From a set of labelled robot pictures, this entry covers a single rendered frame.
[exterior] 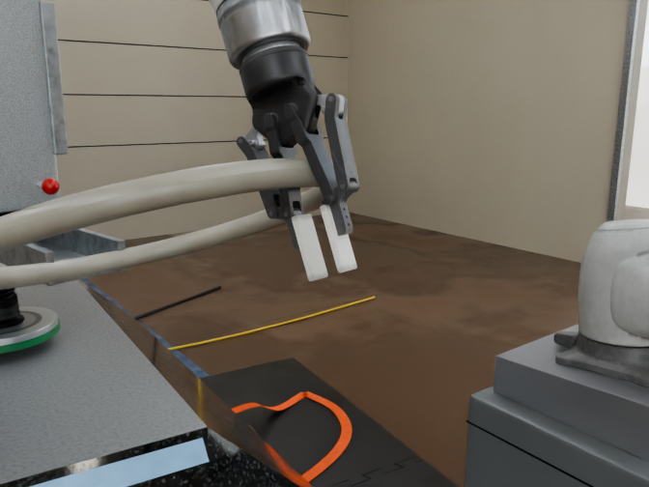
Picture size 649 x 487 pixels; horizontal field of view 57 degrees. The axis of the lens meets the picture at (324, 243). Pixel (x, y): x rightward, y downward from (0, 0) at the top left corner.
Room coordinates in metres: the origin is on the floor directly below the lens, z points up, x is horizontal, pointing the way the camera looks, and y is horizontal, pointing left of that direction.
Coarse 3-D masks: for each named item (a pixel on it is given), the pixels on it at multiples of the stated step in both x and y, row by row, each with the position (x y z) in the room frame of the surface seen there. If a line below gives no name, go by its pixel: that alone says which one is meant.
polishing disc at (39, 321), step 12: (24, 312) 1.26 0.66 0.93; (36, 312) 1.26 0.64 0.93; (48, 312) 1.26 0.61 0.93; (24, 324) 1.19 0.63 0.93; (36, 324) 1.19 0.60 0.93; (48, 324) 1.19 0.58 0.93; (0, 336) 1.12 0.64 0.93; (12, 336) 1.12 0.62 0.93; (24, 336) 1.13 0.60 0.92; (36, 336) 1.14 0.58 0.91
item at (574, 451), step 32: (480, 416) 1.09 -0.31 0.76; (512, 416) 1.04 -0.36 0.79; (544, 416) 1.03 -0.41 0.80; (480, 448) 1.09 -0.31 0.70; (512, 448) 1.03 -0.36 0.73; (544, 448) 0.98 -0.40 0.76; (576, 448) 0.93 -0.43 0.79; (608, 448) 0.92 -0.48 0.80; (480, 480) 1.09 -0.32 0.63; (512, 480) 1.03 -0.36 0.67; (544, 480) 0.97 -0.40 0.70; (576, 480) 0.92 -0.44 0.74; (608, 480) 0.88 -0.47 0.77; (640, 480) 0.84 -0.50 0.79
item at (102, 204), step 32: (256, 160) 0.57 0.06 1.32; (288, 160) 0.59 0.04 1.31; (96, 192) 0.50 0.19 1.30; (128, 192) 0.50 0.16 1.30; (160, 192) 0.51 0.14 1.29; (192, 192) 0.52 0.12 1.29; (224, 192) 0.54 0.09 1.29; (320, 192) 0.79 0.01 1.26; (0, 224) 0.50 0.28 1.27; (32, 224) 0.49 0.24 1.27; (64, 224) 0.50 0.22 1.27; (224, 224) 0.94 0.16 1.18; (256, 224) 0.92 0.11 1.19; (96, 256) 0.89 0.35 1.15; (128, 256) 0.91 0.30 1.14; (160, 256) 0.93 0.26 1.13; (0, 288) 0.75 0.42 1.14
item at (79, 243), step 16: (48, 240) 1.11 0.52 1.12; (64, 240) 1.06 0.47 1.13; (80, 240) 1.01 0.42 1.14; (96, 240) 0.96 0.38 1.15; (112, 240) 0.92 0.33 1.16; (0, 256) 0.97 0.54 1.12; (16, 256) 0.92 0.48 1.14; (32, 256) 0.87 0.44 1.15; (48, 256) 0.83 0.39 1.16; (64, 256) 0.99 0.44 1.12; (80, 256) 0.99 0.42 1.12; (112, 272) 0.90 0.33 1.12
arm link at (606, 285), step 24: (600, 240) 1.07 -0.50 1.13; (624, 240) 1.03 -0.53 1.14; (648, 240) 1.02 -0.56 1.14; (600, 264) 1.05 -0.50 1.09; (624, 264) 1.01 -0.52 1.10; (648, 264) 0.99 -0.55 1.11; (600, 288) 1.04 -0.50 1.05; (624, 288) 1.00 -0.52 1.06; (648, 288) 0.97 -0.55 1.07; (600, 312) 1.04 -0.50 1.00; (624, 312) 1.00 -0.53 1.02; (648, 312) 0.97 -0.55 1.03; (600, 336) 1.04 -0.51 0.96; (624, 336) 1.01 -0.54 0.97; (648, 336) 0.99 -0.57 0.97
